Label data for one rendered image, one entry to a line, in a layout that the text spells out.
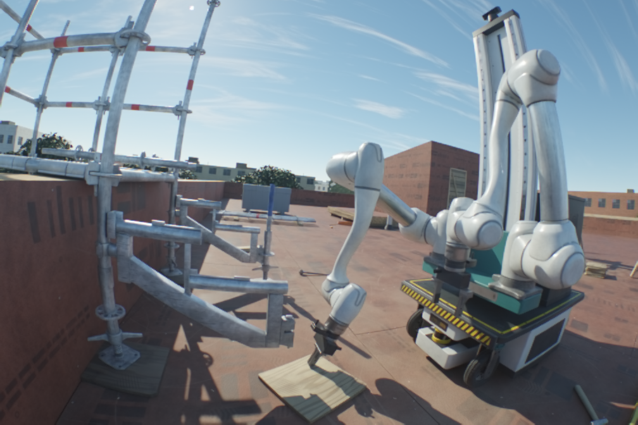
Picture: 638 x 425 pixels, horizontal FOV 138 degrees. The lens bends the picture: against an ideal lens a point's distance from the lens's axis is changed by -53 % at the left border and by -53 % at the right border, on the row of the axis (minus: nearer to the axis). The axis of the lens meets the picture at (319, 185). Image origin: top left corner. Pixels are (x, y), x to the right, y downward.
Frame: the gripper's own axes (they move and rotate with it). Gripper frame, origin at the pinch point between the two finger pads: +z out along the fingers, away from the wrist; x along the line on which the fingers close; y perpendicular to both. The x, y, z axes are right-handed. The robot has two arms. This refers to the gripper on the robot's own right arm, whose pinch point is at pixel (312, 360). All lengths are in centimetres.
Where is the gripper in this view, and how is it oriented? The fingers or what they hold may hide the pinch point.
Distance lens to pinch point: 118.7
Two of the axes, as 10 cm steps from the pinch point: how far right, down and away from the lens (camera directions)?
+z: -4.9, 8.6, -1.4
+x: -3.0, -0.2, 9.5
